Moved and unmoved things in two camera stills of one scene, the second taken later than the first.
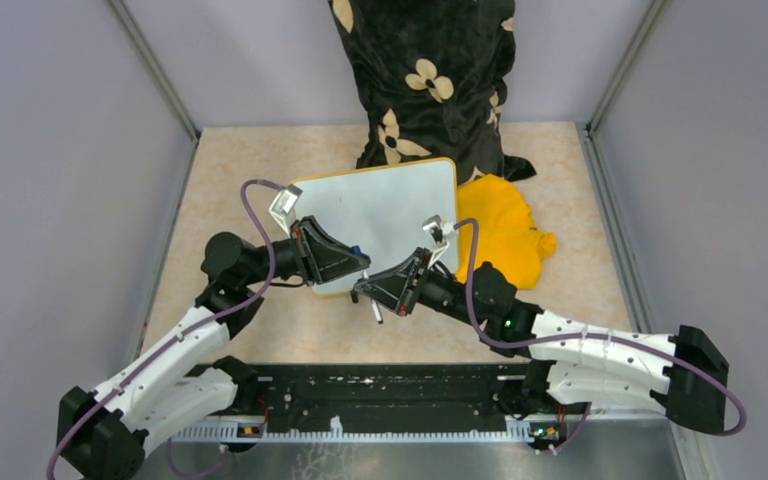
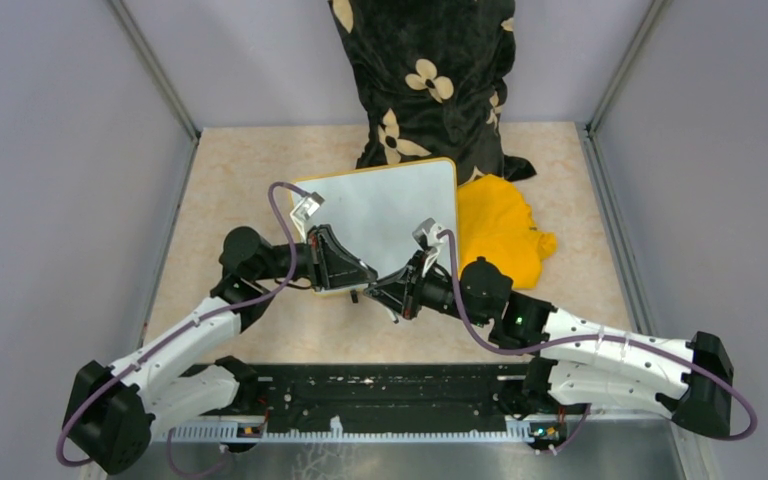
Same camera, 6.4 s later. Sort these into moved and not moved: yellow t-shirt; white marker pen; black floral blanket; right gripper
Moved: white marker pen
Not moved: right gripper; yellow t-shirt; black floral blanket
